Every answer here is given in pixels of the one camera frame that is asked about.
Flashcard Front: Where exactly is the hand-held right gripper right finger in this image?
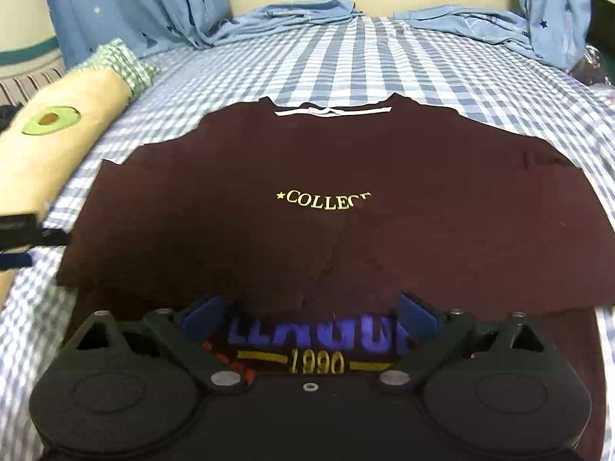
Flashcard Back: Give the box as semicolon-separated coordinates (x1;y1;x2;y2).
379;292;554;392

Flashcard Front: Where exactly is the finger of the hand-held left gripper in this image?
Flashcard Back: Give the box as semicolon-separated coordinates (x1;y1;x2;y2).
0;252;33;272
0;210;69;252

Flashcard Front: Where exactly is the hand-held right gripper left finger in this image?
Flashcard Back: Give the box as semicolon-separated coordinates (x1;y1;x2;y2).
72;293;251;392

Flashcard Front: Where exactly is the dark maroon printed t-shirt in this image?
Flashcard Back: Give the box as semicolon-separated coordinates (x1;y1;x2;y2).
57;92;615;461

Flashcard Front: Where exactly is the yellow avocado print pillow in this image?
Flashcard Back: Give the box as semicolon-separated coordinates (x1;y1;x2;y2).
0;68;133;301

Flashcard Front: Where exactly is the striped cloth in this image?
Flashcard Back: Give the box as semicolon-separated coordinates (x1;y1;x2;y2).
0;68;64;104

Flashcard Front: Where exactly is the blue star print curtain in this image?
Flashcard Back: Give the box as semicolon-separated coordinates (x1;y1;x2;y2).
512;0;595;71
41;0;232;69

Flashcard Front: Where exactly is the blue checked bed sheet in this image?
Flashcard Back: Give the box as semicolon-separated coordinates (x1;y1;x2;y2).
0;13;615;461

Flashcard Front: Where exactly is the light blue cloth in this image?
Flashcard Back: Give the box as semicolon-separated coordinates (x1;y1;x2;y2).
394;5;535;53
211;0;362;45

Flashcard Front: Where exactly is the clear plastic bag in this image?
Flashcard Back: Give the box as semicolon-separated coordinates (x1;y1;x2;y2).
569;43;615;91

